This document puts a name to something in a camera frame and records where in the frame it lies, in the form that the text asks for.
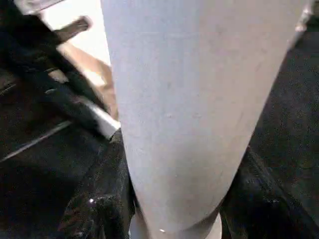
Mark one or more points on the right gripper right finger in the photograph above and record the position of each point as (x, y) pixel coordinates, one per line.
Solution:
(259, 204)

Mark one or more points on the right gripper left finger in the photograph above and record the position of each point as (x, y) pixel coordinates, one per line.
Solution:
(102, 199)

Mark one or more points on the white plastic table leg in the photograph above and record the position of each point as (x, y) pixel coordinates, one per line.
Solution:
(189, 99)

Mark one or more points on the black work mat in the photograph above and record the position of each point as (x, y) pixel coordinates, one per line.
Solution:
(35, 179)

